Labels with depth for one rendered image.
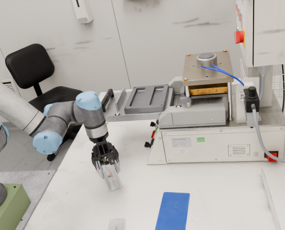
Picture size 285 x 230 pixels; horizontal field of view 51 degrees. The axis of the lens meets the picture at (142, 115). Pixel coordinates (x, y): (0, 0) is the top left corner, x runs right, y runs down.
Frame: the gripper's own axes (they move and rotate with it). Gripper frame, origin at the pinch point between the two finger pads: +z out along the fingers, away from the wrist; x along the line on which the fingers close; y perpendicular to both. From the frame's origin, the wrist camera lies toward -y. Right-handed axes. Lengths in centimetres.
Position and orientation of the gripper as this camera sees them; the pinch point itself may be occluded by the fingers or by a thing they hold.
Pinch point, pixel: (109, 172)
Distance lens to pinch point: 119.0
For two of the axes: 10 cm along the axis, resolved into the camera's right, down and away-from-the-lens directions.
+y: 3.2, 4.3, -8.4
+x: 9.3, -3.1, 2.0
